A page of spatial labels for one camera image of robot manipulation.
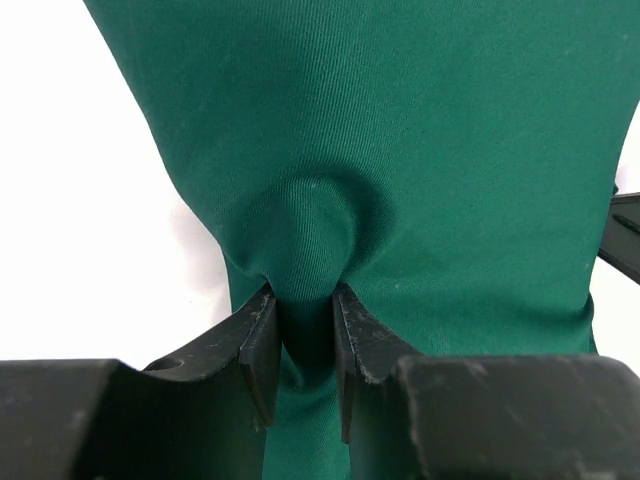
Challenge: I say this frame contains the green surgical drape cloth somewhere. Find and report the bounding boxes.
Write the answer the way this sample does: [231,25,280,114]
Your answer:
[87,1,639,479]

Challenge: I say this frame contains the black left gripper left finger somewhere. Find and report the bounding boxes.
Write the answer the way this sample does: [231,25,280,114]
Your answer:
[1,286,279,479]

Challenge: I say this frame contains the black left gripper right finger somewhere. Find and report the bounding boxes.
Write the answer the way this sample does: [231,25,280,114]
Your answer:
[332,284,639,479]

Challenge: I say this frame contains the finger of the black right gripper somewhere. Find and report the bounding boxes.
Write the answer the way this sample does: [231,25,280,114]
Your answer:
[598,193,640,284]

